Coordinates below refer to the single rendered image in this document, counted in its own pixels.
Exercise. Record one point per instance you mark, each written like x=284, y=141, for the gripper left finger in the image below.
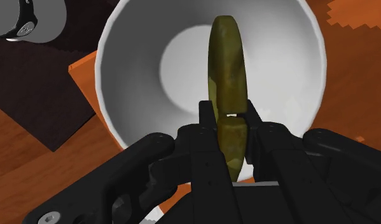
x=205, y=173

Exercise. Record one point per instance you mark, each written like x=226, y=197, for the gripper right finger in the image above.
x=289, y=167

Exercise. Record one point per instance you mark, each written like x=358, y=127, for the olive green banana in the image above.
x=228, y=90

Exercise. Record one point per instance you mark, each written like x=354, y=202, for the white bowl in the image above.
x=140, y=77

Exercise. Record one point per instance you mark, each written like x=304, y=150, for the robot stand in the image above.
x=35, y=93

